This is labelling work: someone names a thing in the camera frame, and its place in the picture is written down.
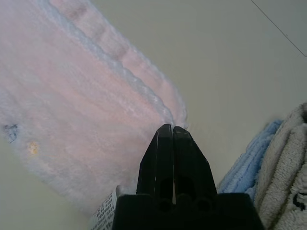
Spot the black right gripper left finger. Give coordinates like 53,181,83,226
136,123,174,199

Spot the beige folded towel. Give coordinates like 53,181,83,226
253,102,307,230

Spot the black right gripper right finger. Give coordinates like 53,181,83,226
172,126,218,199

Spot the pink terry towel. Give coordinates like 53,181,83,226
0,0,190,230

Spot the light blue folded towel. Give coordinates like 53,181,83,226
217,118,285,202

